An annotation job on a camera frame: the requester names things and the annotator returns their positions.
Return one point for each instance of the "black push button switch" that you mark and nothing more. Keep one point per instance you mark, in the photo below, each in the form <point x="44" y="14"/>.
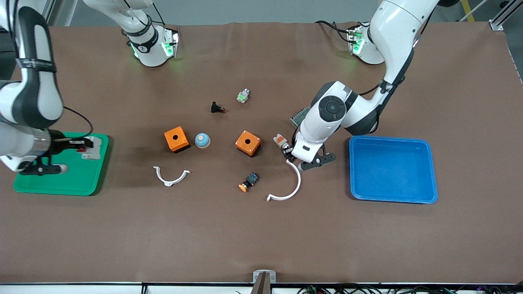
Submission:
<point x="214" y="107"/>

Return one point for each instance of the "white circuit breaker red switch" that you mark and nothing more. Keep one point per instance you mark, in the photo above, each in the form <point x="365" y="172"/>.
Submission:
<point x="96" y="153"/>

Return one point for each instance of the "large white curved clip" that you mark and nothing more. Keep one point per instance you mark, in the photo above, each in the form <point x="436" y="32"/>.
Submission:
<point x="298" y="181"/>

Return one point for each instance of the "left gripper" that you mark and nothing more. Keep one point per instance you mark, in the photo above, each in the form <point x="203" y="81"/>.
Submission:
<point x="287" y="151"/>

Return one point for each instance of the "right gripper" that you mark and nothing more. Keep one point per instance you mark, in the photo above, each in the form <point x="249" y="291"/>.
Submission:
<point x="57" y="143"/>

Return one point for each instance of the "small white curved clip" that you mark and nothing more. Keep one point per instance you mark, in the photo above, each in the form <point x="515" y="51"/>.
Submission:
<point x="166" y="182"/>

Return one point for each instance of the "dark tapered post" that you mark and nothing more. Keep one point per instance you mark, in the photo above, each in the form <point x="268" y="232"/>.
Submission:
<point x="261" y="286"/>

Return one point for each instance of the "green white selector switch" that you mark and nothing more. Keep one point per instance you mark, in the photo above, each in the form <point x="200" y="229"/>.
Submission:
<point x="242" y="97"/>

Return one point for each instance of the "brown table mat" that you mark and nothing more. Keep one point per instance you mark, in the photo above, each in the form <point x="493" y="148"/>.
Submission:
<point x="261" y="228"/>

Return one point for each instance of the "white table edge rail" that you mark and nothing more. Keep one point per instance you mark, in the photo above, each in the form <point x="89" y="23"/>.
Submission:
<point x="81" y="289"/>

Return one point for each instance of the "metal table edge bracket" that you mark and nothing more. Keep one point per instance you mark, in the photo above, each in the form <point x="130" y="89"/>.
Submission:
<point x="273" y="277"/>

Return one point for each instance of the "red pilot light white body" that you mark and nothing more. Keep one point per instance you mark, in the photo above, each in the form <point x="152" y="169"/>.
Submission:
<point x="279" y="140"/>

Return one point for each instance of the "orange button box four screws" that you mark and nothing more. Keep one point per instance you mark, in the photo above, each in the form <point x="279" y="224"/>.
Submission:
<point x="253" y="145"/>

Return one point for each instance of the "blue plastic tray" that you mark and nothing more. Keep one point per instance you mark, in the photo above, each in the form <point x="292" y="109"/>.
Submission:
<point x="392" y="169"/>

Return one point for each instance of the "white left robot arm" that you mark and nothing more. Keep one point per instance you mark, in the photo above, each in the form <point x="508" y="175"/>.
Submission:
<point x="392" y="32"/>

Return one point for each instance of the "blue dome buzzer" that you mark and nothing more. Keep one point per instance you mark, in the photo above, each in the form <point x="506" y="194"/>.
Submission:
<point x="202" y="141"/>

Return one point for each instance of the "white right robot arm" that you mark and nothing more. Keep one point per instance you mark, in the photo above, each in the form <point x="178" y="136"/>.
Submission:
<point x="36" y="102"/>

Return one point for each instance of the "aluminium frame profile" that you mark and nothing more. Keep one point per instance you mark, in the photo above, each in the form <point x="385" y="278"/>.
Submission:
<point x="50" y="12"/>
<point x="500" y="20"/>

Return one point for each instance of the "orange push button blue body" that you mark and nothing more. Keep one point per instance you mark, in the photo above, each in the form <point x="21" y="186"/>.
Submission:
<point x="244" y="187"/>

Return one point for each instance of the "green plastic tray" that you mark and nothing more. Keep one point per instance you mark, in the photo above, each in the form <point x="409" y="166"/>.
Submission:
<point x="73" y="179"/>

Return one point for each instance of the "orange button box black base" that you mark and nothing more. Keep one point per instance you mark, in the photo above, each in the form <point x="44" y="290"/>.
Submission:
<point x="182" y="141"/>

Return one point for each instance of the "metal mesh power supply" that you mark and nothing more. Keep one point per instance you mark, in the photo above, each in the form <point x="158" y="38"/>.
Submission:
<point x="300" y="116"/>

